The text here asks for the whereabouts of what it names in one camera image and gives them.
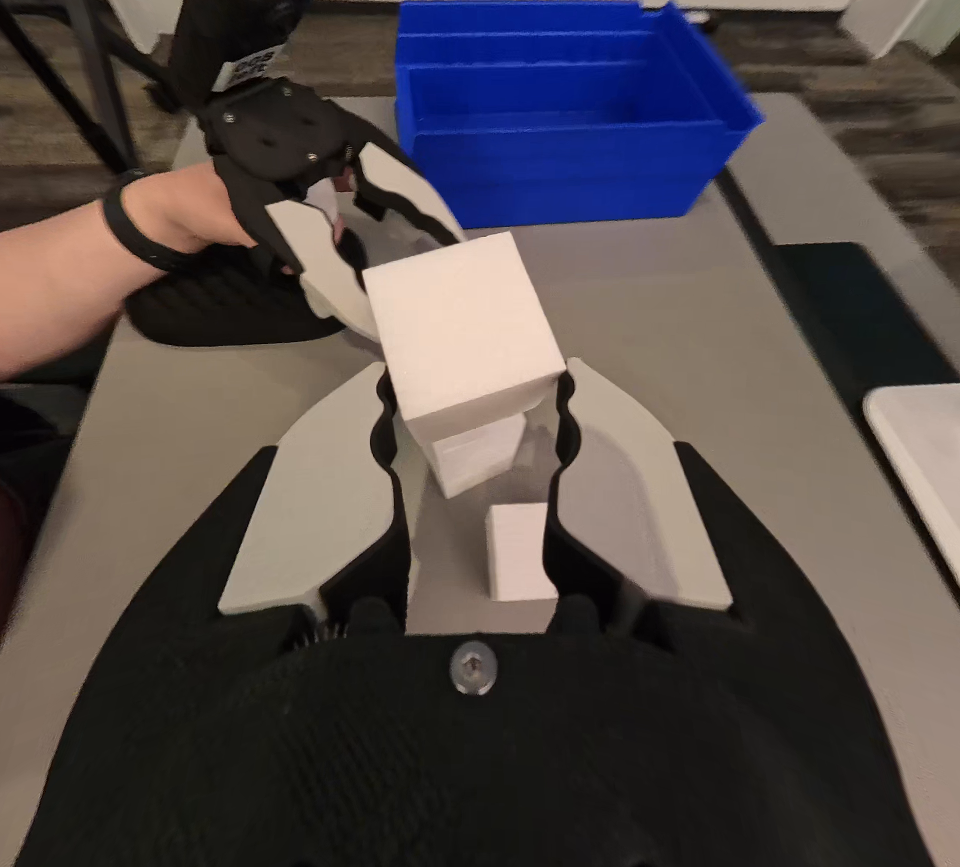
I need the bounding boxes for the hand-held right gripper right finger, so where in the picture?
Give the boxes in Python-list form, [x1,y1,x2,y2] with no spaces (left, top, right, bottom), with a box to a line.
[543,357,735,636]

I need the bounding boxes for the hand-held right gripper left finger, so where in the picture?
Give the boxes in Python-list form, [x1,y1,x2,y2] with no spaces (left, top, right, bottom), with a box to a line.
[217,360,414,634]

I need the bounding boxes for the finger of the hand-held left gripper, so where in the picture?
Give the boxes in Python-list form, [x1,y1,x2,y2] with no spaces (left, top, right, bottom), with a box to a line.
[351,139,470,246]
[264,198,385,343]

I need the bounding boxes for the white foam cube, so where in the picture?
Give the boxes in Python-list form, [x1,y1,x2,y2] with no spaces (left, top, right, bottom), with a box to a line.
[486,503,560,602]
[362,231,567,444]
[423,413,528,501]

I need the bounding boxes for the blue plastic bin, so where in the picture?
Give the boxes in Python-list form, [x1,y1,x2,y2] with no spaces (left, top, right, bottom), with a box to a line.
[395,0,766,229]

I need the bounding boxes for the person's left forearm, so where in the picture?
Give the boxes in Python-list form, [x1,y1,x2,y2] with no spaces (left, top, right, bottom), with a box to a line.
[0,195,166,381]

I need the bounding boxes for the person's left hand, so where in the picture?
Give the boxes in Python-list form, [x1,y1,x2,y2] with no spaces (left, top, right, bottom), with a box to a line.
[120,162,261,257]

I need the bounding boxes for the black wrist rest pad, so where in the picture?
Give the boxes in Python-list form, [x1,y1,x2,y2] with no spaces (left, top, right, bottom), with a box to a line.
[123,229,369,347]

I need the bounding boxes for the black wristband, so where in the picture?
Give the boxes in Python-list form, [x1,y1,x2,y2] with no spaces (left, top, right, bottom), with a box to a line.
[103,171,198,274]

